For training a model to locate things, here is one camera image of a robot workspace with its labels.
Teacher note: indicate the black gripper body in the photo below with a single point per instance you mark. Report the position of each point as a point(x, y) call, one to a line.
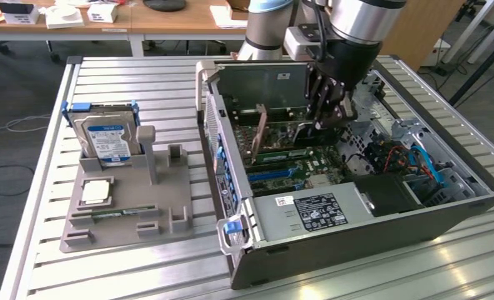
point(348, 59)

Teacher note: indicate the graphics card with black shroud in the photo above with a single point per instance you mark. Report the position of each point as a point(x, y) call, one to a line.
point(280, 134)

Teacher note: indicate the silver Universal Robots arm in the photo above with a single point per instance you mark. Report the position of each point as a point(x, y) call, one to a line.
point(362, 18)

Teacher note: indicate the perforated metal drive cage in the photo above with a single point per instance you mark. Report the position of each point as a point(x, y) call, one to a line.
point(372, 134)

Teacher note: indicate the green motherboard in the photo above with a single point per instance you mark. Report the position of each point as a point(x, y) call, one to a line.
point(325, 162)

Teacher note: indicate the wooden cabinet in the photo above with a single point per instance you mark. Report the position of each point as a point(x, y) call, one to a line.
point(425, 31)

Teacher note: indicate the white floor box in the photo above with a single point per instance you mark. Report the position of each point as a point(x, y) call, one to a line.
point(436, 53)

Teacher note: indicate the blue expansion slot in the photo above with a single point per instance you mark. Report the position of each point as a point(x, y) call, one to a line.
point(272, 175)

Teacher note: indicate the black expansion slot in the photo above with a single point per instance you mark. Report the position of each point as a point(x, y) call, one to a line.
point(276, 187)

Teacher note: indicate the blue card retention clip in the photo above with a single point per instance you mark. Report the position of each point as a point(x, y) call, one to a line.
point(220, 153)

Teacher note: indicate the black air shroud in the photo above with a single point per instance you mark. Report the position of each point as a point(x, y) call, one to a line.
point(384, 193)

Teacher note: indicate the brown cardboard box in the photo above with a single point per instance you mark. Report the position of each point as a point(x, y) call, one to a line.
point(237, 5)

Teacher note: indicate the black slanted pole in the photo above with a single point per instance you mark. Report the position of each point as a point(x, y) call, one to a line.
point(480, 72)

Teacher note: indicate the grey power supply unit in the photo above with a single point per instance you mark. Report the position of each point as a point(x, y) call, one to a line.
point(313, 212)

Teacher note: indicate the metal disk bay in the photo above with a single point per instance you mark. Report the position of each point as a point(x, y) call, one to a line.
point(450, 184)

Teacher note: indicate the wooden desk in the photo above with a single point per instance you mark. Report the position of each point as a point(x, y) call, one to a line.
point(180, 22)
point(29, 29)

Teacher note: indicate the black monitor base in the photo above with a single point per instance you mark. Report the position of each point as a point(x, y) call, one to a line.
point(163, 5)

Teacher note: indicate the blue case latch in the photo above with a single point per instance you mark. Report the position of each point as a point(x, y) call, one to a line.
point(230, 227)

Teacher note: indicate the open dark grey PC case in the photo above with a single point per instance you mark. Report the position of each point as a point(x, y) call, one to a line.
point(354, 250)

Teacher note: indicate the hard disk with blue label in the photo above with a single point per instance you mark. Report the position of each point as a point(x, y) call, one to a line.
point(105, 140)

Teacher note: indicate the blue disk caddy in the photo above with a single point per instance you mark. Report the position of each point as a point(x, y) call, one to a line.
point(80, 108)

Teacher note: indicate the small white printed box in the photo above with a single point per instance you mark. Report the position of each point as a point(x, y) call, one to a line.
point(101, 14)

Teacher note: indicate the silver CPU chip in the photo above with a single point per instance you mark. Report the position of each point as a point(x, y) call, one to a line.
point(96, 192)

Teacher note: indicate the grey plastic parts rack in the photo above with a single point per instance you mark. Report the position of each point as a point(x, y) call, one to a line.
point(125, 231)

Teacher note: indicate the white box with round disc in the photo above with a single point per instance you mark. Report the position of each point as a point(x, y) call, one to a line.
point(63, 17)

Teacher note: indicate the white box with dark lid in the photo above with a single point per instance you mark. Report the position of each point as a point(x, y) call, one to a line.
point(19, 15)

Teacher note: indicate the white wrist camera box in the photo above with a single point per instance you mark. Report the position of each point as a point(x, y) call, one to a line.
point(298, 43)

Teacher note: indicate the white table frame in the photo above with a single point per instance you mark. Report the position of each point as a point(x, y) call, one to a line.
point(492, 28)

